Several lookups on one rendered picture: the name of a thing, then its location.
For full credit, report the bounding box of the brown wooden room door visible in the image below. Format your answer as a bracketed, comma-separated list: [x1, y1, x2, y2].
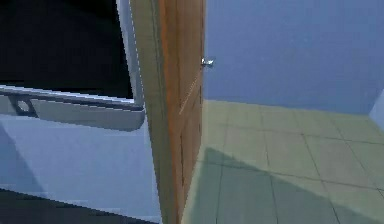
[129, 0, 207, 224]

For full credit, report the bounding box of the silver door handle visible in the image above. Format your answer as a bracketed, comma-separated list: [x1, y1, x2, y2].
[200, 56, 216, 69]

